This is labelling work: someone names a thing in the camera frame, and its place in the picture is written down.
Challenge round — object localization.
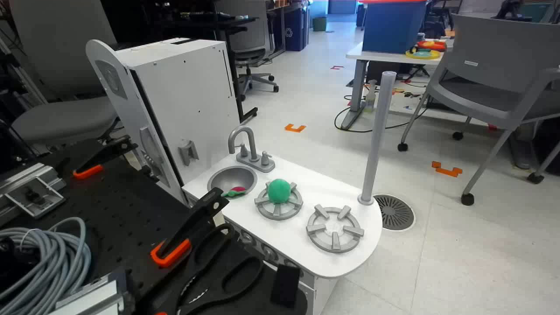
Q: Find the blue storage bin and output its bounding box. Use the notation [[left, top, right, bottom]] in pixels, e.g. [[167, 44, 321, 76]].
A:
[[358, 0, 431, 57]]

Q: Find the round floor drain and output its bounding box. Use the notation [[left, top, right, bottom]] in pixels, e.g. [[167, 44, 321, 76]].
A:
[[373, 193, 417, 233]]

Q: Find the black floor cable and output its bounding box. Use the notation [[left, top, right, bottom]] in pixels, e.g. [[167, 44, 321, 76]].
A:
[[333, 104, 428, 135]]

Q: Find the black office chair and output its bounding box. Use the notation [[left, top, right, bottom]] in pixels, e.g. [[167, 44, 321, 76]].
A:
[[212, 0, 281, 99]]

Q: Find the grey padded chair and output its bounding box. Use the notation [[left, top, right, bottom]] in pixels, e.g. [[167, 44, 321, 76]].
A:
[[8, 0, 121, 148]]

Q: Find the grey vertical pole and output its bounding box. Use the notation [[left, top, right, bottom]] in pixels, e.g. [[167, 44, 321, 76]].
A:
[[358, 71, 400, 207]]

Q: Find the grey toy faucet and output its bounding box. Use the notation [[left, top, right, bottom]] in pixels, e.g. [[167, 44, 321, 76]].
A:
[[226, 127, 277, 174]]

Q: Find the grey toy sink bowl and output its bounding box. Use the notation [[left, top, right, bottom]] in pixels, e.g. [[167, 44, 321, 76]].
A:
[[205, 165, 260, 200]]

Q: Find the colourful toy pile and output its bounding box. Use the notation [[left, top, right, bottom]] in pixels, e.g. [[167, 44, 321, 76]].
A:
[[405, 37, 449, 64]]

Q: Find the grey plastic chair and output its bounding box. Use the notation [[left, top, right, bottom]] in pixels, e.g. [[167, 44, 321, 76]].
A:
[[398, 15, 560, 207]]

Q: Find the white work table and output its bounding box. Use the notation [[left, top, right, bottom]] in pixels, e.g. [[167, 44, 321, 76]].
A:
[[340, 41, 457, 132]]

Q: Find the green toy ball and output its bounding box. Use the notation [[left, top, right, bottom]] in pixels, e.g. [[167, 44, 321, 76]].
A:
[[265, 177, 295, 205]]

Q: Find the aluminium rail bracket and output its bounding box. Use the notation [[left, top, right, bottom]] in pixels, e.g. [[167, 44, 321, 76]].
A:
[[0, 163, 67, 223]]

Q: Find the black clamp orange handle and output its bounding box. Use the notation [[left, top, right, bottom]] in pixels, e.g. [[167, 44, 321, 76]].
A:
[[148, 186, 232, 272], [72, 135, 139, 183]]

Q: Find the red green toy vegetable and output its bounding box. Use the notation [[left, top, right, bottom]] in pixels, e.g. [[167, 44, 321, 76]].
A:
[[223, 184, 249, 200]]

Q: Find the blue recycling bin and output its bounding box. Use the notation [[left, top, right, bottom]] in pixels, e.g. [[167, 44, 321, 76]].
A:
[[286, 6, 309, 53]]

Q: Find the white toy kitchen unit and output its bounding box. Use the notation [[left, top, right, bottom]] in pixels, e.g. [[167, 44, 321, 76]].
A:
[[85, 37, 386, 315]]

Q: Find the grey coiled cable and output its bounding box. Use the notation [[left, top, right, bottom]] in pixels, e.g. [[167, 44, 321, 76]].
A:
[[0, 216, 93, 315]]

